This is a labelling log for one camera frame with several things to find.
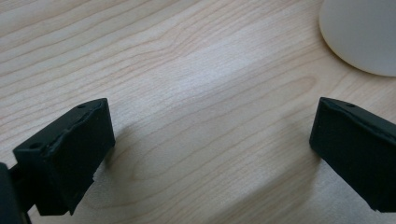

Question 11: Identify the cream ribbed cup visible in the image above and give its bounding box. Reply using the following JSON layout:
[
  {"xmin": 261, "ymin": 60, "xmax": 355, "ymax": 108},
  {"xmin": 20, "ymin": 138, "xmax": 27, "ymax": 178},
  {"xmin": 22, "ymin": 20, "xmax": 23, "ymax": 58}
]
[{"xmin": 318, "ymin": 0, "xmax": 396, "ymax": 77}]

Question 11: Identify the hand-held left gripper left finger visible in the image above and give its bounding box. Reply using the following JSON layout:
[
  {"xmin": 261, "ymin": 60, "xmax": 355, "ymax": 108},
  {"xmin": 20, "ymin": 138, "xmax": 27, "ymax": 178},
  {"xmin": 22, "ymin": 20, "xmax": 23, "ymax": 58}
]
[{"xmin": 12, "ymin": 97, "xmax": 117, "ymax": 217}]

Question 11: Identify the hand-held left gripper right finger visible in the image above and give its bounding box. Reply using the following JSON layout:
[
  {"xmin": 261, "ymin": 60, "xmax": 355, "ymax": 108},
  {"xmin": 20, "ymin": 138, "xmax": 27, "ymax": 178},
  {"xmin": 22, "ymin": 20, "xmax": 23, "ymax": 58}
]
[{"xmin": 308, "ymin": 96, "xmax": 396, "ymax": 214}]

